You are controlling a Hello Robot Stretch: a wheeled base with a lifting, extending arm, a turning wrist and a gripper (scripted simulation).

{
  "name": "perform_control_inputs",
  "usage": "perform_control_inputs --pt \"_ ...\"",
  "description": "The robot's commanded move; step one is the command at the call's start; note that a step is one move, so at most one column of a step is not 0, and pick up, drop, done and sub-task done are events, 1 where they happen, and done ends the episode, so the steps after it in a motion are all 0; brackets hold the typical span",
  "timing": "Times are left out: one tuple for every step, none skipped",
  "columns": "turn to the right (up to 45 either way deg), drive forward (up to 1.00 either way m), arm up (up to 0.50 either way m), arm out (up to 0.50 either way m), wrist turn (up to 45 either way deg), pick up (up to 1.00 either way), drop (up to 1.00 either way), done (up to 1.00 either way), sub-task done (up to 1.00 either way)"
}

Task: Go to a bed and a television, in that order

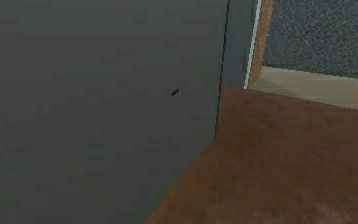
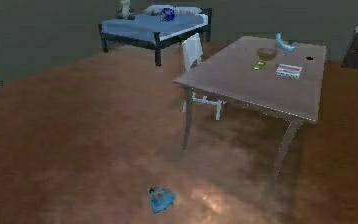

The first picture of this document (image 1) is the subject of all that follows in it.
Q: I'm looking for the dark grey room door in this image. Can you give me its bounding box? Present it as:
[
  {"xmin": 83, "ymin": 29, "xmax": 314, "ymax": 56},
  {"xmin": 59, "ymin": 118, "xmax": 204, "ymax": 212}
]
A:
[{"xmin": 0, "ymin": 0, "xmax": 230, "ymax": 224}]

